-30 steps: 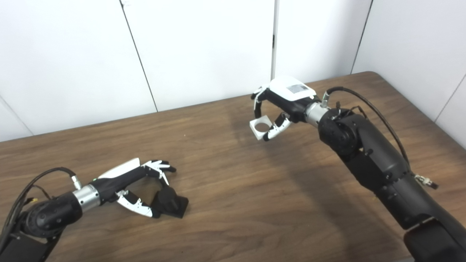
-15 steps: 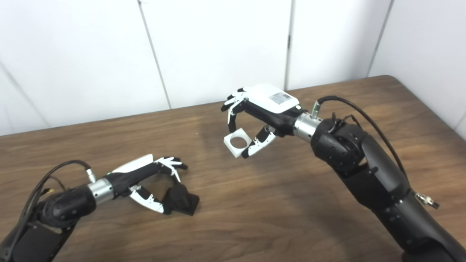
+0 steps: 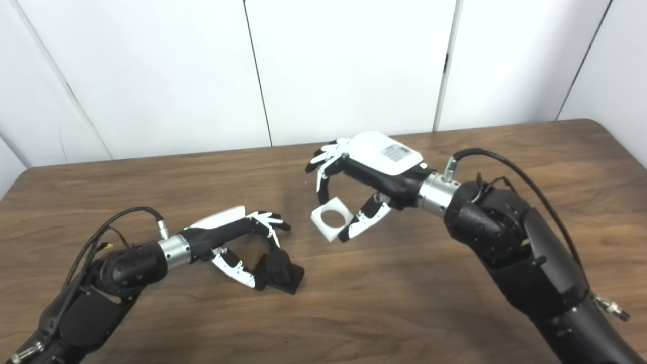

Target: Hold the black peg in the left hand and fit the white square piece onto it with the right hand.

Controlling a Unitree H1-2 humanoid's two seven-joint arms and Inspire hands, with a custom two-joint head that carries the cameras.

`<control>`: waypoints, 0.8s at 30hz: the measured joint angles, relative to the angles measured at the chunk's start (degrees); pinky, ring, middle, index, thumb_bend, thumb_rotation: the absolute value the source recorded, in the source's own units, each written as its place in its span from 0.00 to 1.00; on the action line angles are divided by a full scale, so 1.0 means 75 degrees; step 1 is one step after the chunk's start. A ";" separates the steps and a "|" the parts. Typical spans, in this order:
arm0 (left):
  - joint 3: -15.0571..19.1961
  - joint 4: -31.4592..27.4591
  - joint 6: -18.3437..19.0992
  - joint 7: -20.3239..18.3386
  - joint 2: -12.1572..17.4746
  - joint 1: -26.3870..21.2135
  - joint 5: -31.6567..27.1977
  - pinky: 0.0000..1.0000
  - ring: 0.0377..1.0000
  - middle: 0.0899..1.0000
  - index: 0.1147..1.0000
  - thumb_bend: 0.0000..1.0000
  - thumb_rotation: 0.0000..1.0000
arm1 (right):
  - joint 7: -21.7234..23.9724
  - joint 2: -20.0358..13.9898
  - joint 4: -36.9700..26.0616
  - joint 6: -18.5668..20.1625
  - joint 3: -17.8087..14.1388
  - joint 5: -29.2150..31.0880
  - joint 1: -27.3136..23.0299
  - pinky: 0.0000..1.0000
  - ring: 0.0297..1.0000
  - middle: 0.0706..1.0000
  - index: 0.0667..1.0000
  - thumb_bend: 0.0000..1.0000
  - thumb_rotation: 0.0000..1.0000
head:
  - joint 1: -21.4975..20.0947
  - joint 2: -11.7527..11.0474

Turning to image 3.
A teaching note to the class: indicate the white square piece with hole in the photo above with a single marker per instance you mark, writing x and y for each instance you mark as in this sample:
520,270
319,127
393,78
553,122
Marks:
328,230

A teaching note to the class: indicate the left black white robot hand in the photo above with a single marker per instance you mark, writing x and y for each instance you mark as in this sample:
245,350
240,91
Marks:
217,235

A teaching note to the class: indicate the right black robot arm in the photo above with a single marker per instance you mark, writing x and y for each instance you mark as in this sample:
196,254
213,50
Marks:
510,253

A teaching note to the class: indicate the black peg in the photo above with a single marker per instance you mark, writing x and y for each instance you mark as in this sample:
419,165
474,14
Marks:
275,268

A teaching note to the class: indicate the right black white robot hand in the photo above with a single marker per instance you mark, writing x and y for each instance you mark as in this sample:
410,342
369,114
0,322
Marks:
384,156

